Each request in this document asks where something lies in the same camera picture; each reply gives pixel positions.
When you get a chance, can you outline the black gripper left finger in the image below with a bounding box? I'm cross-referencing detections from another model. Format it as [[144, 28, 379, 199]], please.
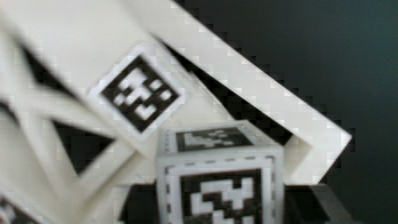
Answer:
[[118, 184, 158, 224]]

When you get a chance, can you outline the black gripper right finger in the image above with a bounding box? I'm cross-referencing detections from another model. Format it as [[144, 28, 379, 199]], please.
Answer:
[[285, 184, 359, 224]]

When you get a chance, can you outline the white tagged cube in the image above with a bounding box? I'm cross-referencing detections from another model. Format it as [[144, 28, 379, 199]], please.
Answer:
[[157, 120, 285, 224]]

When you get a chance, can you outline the white chair back frame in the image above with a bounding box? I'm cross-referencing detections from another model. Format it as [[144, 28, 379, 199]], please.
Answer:
[[0, 0, 350, 224]]

